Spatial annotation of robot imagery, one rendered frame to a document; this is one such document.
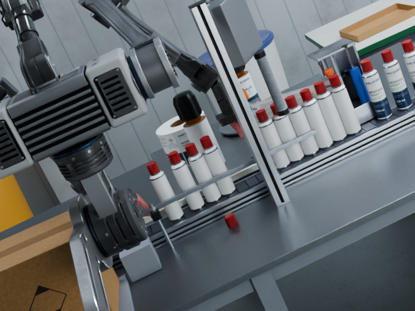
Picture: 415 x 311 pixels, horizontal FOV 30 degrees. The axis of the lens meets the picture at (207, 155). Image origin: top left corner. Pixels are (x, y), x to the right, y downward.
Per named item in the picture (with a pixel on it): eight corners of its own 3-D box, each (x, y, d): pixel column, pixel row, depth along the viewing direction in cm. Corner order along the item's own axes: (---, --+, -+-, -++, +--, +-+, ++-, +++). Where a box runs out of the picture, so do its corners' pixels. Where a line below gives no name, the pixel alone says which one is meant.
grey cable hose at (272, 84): (287, 110, 240) (262, 48, 233) (291, 112, 237) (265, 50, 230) (276, 115, 240) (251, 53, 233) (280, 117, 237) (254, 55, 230)
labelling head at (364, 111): (368, 105, 270) (343, 38, 262) (383, 113, 258) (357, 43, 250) (332, 123, 270) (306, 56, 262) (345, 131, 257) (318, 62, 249)
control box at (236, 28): (264, 44, 237) (240, -14, 231) (246, 65, 223) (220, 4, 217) (235, 53, 242) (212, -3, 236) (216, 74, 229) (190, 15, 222)
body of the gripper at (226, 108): (217, 121, 255) (208, 100, 253) (244, 107, 256) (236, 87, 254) (220, 125, 249) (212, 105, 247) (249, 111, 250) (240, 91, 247)
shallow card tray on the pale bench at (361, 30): (398, 8, 401) (396, 2, 400) (420, 13, 379) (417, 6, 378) (341, 37, 399) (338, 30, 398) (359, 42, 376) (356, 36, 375)
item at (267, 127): (288, 160, 256) (265, 105, 250) (292, 164, 252) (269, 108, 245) (273, 166, 256) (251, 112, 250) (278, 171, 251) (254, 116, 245)
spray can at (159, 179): (183, 211, 254) (157, 157, 248) (185, 216, 249) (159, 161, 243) (168, 218, 254) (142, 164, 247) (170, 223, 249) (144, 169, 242)
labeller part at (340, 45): (343, 40, 262) (343, 37, 262) (355, 44, 251) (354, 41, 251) (307, 57, 261) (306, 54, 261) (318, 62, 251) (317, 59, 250)
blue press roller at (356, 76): (372, 108, 261) (356, 65, 256) (376, 111, 258) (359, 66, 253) (363, 113, 261) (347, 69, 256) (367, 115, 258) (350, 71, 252)
